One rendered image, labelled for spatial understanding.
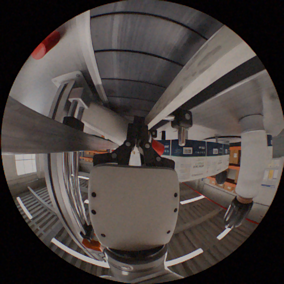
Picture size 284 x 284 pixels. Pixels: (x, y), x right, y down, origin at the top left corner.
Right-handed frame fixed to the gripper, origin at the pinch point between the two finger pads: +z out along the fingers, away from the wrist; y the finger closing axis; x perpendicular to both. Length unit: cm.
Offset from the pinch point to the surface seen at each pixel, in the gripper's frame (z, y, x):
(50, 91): 9.7, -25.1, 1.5
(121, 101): 5.2, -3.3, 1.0
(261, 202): -198, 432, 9
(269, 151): -8, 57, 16
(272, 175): -102, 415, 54
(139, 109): 6.3, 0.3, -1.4
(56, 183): -9.7, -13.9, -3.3
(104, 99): 5.3, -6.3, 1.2
